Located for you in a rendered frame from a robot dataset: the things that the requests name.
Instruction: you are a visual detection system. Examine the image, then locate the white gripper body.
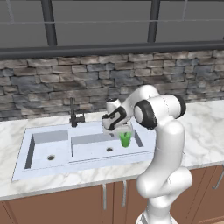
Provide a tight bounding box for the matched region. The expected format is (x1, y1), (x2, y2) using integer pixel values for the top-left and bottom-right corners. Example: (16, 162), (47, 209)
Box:
(101, 121), (135, 138)

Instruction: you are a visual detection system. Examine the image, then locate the green cup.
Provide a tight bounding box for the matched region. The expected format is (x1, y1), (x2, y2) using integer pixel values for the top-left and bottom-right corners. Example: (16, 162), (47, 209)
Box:
(119, 131), (132, 148)

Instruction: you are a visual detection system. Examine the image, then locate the pale double basin sink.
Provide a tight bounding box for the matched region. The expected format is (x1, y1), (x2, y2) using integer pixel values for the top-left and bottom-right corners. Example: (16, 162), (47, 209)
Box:
(11, 118), (157, 182)

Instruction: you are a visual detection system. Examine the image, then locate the black tap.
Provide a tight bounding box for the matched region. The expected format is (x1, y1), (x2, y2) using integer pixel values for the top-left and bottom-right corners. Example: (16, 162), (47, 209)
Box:
(68, 96), (86, 129)

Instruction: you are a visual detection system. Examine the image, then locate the brown cupboard door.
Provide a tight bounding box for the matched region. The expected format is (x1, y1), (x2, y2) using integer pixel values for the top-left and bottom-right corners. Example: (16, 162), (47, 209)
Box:
(191, 164), (224, 224)
(169, 165), (218, 224)
(3, 182), (116, 224)
(112, 178), (151, 224)

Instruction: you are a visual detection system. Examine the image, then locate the dark framed window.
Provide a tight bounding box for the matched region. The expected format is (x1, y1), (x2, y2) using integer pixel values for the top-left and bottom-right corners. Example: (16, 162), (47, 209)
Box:
(0, 0), (224, 60)

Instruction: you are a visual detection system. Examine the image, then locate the silver cupboard handle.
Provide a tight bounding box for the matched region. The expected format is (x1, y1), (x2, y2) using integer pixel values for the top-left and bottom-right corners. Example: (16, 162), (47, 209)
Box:
(101, 183), (108, 211)
(212, 168), (224, 190)
(122, 179), (128, 207)

